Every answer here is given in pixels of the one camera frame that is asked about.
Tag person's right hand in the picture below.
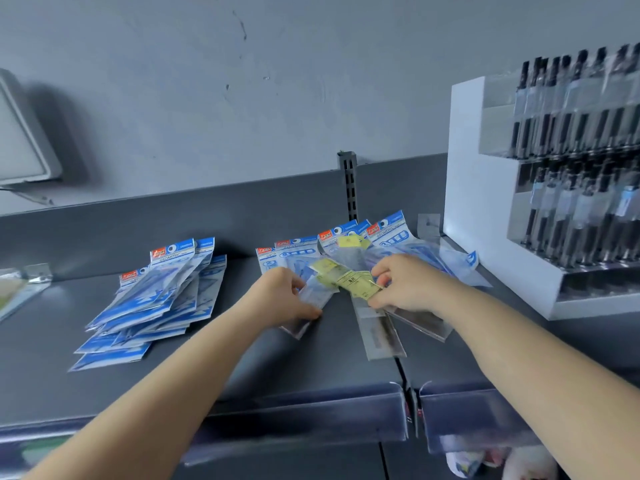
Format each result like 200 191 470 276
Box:
368 253 461 321

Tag person's left hand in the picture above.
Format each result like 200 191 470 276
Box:
245 267 323 331

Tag clear straight ruler packet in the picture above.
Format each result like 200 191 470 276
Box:
309 258 453 343
279 274 341 341

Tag pile of mixed packaged rulers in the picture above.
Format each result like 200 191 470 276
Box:
255 210 493 361

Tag pile of blue set-square packets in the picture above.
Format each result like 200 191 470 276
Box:
68 237 229 373

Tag pile of clear rulers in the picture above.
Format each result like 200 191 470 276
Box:
0 263 53 323

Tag person's left forearm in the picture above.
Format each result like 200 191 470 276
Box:
25 299 281 480

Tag person's right forearm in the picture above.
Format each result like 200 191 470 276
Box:
439 289 640 480

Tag white tiered pen display stand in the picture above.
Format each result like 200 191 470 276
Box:
443 76 640 321

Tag grey shelf back panel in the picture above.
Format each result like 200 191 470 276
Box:
0 153 449 283

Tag rows of black gel pens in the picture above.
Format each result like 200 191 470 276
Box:
507 42 640 268

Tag grey slotted shelf post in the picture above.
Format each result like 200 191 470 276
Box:
337 151 359 223

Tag thin router cable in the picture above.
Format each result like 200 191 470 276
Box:
0 187 55 207

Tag white wall router box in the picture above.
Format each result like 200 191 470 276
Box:
0 68 63 185

